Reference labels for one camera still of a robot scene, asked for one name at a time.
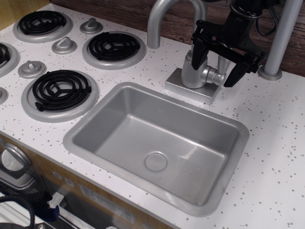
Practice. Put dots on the silver stove knob middle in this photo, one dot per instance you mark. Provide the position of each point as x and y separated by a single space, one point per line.
64 46

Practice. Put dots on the silver stove knob edge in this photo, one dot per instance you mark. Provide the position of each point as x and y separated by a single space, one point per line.
3 95

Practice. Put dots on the back left stove burner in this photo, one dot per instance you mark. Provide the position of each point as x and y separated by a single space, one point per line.
42 26

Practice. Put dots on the grey vertical support pole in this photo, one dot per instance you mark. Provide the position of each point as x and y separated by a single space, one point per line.
271 70

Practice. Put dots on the silver stove knob back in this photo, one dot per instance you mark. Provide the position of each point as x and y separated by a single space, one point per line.
91 27

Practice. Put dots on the back right stove burner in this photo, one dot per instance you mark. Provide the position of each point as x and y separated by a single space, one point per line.
114 50

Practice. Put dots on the silver faucet lever handle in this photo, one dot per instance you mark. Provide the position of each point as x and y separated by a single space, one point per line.
215 76

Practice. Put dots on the silver stove knob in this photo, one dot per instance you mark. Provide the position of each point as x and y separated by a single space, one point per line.
32 69
64 46
91 27

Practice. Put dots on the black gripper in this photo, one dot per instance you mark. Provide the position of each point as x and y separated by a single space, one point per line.
230 40

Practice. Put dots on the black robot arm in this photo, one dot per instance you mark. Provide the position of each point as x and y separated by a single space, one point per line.
267 4

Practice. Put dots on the grey toy sink basin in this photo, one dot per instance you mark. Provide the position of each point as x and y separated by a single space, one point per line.
178 152

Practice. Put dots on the silver stove knob front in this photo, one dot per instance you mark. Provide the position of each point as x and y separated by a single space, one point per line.
32 69

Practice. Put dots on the front right stove burner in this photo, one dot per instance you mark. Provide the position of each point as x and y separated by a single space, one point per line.
59 96

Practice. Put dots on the blue clamp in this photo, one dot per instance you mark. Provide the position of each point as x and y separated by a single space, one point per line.
52 214

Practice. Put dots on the silver oven dial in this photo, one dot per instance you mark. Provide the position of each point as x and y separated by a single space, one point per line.
14 161

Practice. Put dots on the left edge stove burner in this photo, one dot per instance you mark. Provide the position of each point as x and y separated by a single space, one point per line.
9 58

